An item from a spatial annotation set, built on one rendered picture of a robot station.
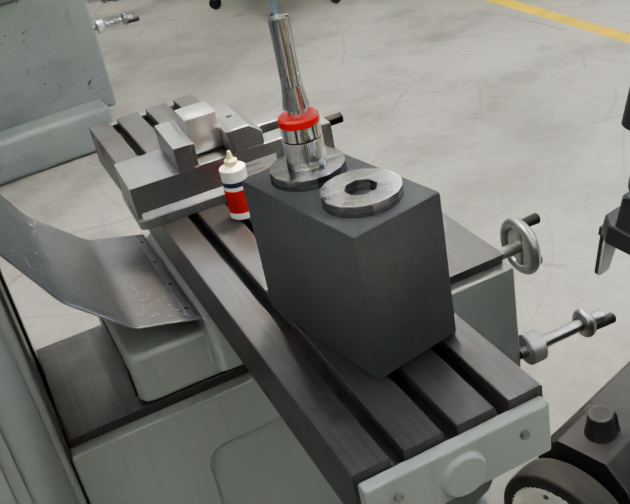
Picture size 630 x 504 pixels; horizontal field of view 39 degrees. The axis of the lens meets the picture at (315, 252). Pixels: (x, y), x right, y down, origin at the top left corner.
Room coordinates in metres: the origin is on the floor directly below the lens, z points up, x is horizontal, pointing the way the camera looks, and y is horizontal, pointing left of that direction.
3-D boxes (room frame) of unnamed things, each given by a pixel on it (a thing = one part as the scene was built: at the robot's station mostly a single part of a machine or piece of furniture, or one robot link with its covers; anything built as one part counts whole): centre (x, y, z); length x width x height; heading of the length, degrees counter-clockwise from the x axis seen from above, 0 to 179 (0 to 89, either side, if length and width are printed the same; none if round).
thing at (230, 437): (1.30, 0.09, 0.43); 0.80 x 0.30 x 0.60; 109
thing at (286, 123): (0.95, -0.01, 1.18); 0.05 x 0.05 x 0.01
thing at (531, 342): (1.34, -0.43, 0.51); 0.22 x 0.06 x 0.06; 109
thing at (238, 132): (1.39, 0.09, 1.02); 0.12 x 0.06 x 0.04; 17
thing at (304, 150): (0.95, -0.01, 1.15); 0.05 x 0.05 x 0.05
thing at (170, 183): (1.39, 0.11, 0.98); 0.35 x 0.15 x 0.11; 107
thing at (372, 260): (0.91, -0.04, 1.03); 0.22 x 0.12 x 0.20; 30
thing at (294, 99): (0.95, -0.01, 1.24); 0.03 x 0.03 x 0.11
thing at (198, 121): (1.38, 0.14, 1.03); 0.06 x 0.05 x 0.06; 17
